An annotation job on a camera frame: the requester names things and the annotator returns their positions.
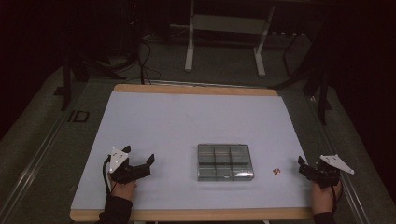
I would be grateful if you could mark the metal floor rail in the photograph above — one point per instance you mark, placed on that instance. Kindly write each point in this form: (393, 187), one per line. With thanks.
(345, 183)
(34, 165)

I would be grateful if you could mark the white metal table frame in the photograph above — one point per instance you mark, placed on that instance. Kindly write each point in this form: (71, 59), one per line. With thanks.
(190, 46)

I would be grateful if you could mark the black tripod pole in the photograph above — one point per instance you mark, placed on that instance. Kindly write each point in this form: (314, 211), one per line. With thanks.
(137, 37)

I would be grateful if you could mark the person's left hand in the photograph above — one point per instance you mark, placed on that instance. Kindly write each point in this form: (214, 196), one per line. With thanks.
(124, 190)

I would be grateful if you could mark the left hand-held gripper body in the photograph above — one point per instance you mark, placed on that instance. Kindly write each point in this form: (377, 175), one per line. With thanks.
(130, 173)

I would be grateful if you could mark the pale blue table mat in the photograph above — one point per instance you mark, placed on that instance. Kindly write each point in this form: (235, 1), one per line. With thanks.
(174, 124)

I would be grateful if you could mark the small red-brown piece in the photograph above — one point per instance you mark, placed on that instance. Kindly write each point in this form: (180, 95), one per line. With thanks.
(276, 171)

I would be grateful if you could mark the person's right hand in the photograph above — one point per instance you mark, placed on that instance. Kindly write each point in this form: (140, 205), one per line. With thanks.
(323, 199)

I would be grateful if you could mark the clear plastic compartment box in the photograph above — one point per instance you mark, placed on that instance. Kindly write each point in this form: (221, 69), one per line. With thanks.
(224, 161)

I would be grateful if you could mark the black metal stand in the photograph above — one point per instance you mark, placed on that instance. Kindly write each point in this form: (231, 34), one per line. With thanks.
(66, 87)
(323, 99)

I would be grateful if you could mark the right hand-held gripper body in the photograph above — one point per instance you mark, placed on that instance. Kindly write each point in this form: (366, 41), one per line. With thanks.
(323, 175)

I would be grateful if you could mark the wooden table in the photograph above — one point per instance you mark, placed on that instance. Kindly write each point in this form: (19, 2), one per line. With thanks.
(193, 89)

